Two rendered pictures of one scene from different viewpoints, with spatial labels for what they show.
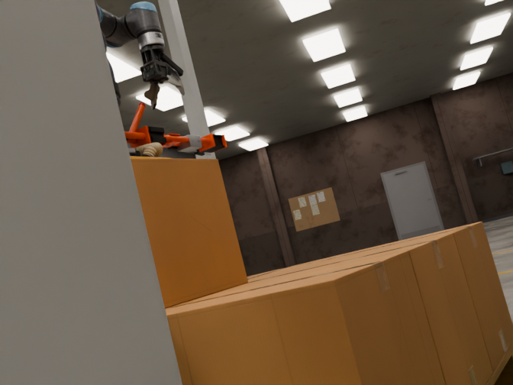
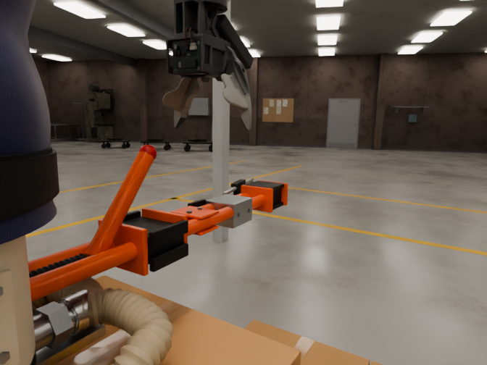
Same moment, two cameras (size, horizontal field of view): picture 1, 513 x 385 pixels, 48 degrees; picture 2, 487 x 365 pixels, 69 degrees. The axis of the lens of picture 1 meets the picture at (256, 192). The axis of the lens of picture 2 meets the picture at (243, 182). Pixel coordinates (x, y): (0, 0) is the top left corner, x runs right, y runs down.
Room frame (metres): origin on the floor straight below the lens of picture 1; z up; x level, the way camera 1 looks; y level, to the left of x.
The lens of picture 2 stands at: (1.39, 0.18, 1.24)
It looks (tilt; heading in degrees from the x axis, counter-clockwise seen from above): 10 degrees down; 359
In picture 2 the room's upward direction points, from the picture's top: 1 degrees clockwise
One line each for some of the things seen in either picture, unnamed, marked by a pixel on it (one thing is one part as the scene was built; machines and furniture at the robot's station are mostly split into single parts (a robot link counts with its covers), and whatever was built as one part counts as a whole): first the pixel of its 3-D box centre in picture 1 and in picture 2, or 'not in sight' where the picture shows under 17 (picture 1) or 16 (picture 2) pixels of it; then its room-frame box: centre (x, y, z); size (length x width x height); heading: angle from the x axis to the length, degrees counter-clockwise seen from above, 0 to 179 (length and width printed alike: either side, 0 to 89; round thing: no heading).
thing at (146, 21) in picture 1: (145, 21); not in sight; (1.98, 0.24, 1.52); 0.10 x 0.09 x 0.12; 67
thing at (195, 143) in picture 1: (188, 143); (229, 210); (2.04, 0.19, 1.07); 0.07 x 0.07 x 0.04; 59
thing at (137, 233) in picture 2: (147, 138); (144, 238); (1.85, 0.30, 1.07); 0.10 x 0.08 x 0.06; 59
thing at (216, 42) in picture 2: (155, 65); (201, 40); (1.97, 0.24, 1.36); 0.09 x 0.08 x 0.12; 148
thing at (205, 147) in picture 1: (211, 143); (264, 195); (2.15, 0.12, 1.07); 0.08 x 0.07 x 0.05; 149
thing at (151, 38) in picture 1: (152, 43); not in sight; (1.98, 0.23, 1.44); 0.10 x 0.09 x 0.05; 58
